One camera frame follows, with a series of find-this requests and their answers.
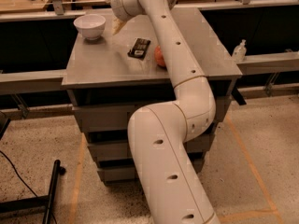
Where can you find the middle grey drawer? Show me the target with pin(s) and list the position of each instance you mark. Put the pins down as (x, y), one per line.
(113, 145)

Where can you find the red apple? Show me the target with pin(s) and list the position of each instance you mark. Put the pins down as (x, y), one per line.
(158, 56)

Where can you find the bottom grey drawer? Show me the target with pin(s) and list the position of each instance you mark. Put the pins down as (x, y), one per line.
(121, 170)

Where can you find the clear sanitizer bottle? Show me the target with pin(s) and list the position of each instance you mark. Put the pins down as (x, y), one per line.
(240, 51)

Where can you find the grey drawer cabinet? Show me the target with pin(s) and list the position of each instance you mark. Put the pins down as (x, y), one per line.
(101, 71)

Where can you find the grey metal railing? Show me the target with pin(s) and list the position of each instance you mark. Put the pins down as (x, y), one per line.
(282, 17)

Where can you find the white ceramic bowl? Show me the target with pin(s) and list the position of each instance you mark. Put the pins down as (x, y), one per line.
(90, 26)

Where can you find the grey drawer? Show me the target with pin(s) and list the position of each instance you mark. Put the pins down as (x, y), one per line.
(113, 145)
(121, 170)
(106, 117)

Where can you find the black metal stand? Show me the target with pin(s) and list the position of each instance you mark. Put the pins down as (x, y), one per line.
(45, 202)

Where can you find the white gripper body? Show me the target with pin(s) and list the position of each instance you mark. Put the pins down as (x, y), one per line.
(119, 7)

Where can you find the black snack bar wrapper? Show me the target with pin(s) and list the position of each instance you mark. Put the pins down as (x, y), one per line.
(139, 48)

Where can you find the top grey drawer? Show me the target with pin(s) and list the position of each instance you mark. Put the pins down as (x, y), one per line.
(106, 117)

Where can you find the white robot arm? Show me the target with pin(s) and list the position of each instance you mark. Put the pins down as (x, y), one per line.
(157, 132)

